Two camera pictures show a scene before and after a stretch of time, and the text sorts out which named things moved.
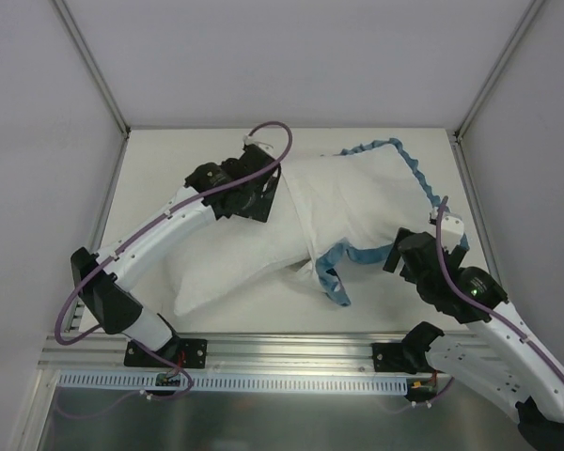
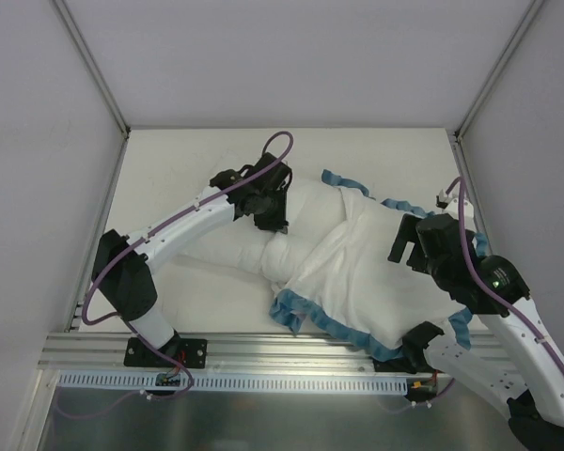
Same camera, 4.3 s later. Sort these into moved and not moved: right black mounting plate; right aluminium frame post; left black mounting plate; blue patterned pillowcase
Moved: blue patterned pillowcase
Not moved: right black mounting plate; right aluminium frame post; left black mounting plate
